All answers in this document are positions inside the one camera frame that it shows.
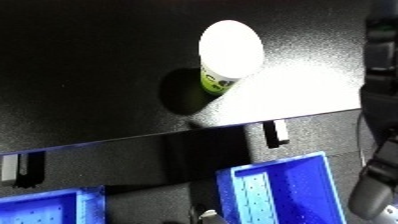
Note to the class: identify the white paper cup green band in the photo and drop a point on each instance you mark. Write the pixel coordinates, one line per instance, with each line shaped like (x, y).
(231, 50)

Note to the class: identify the pale right robot arm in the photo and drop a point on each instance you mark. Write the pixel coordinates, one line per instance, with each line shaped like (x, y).
(392, 213)

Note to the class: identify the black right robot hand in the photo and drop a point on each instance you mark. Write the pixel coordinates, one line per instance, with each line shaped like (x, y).
(379, 100)

